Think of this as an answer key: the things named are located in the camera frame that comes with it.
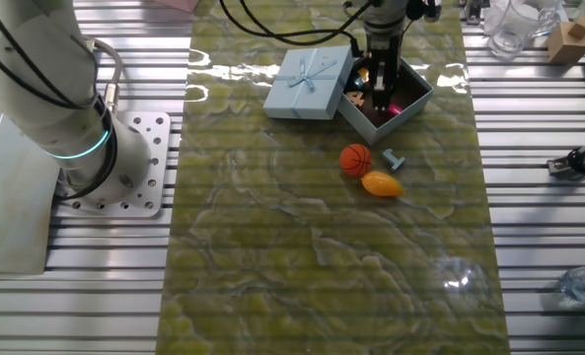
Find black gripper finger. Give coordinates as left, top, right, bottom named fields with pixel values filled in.
left=383, top=59, right=402, bottom=116
left=368, top=59, right=385, bottom=112

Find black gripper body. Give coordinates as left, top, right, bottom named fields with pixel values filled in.
left=364, top=33, right=403, bottom=63

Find small grey toy block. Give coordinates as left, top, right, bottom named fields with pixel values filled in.
left=381, top=148, right=406, bottom=173

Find orange toy basketball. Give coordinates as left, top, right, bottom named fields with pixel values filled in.
left=338, top=142, right=373, bottom=178

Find yellow orange toy mango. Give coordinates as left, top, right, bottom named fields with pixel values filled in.
left=360, top=170, right=405, bottom=198

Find light blue gift box base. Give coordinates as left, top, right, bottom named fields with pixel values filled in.
left=337, top=46, right=435, bottom=146

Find light blue gift box lid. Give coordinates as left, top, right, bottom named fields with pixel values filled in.
left=262, top=44, right=358, bottom=121

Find dark metal clamp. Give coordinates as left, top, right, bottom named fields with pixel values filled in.
left=463, top=0, right=485, bottom=26

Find clear glass mug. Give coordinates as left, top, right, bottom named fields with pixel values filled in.
left=483, top=0, right=563, bottom=61

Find green marble pattern mat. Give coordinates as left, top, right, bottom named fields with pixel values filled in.
left=154, top=0, right=511, bottom=355

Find large wooden cube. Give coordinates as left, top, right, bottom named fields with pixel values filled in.
left=547, top=28, right=585, bottom=65

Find small wooden cube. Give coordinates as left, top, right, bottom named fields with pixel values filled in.
left=566, top=14, right=585, bottom=40

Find pink flat object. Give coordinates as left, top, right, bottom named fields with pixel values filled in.
left=153, top=0, right=200, bottom=14

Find silver robot mounting plate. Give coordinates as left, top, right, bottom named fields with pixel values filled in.
left=53, top=110, right=173, bottom=219

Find black cable clip bundle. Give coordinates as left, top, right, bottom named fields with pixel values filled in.
left=403, top=0, right=427, bottom=22

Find black cable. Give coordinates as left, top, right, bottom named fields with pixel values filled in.
left=217, top=0, right=377, bottom=48
left=237, top=0, right=377, bottom=41

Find grey cable with metal plug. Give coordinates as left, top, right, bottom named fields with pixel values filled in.
left=87, top=37, right=124, bottom=114

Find black cable loop bundle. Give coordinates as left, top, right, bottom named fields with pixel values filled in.
left=0, top=0, right=119, bottom=202

